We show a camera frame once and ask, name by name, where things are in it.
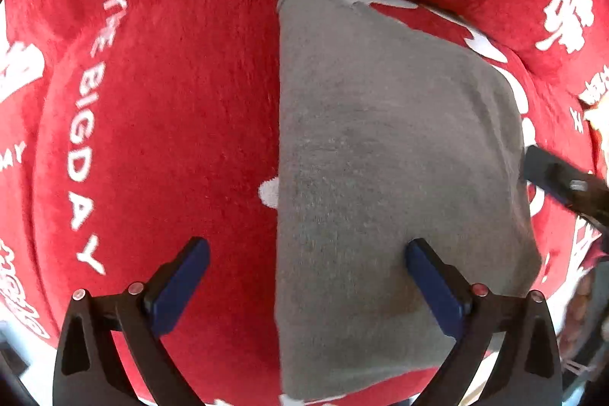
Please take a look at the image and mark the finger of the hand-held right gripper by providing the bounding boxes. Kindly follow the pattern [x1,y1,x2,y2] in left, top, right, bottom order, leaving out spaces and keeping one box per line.
[522,144,609,232]

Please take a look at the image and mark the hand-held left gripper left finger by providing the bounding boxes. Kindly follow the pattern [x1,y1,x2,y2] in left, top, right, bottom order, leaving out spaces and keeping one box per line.
[52,237,211,406]

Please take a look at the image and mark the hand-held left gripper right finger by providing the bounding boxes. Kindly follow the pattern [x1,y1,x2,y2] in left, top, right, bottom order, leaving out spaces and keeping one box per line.
[405,237,565,406]

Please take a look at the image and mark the grey knit sweater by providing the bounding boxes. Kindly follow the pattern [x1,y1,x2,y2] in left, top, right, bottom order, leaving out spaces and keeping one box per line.
[275,0,543,402]

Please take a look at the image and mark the pale yellow cloth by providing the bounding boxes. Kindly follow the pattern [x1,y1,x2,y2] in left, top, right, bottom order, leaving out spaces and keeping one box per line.
[582,100,609,150]

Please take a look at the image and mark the red printed blanket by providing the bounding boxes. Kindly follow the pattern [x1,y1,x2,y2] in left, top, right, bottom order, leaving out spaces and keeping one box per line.
[0,0,609,406]

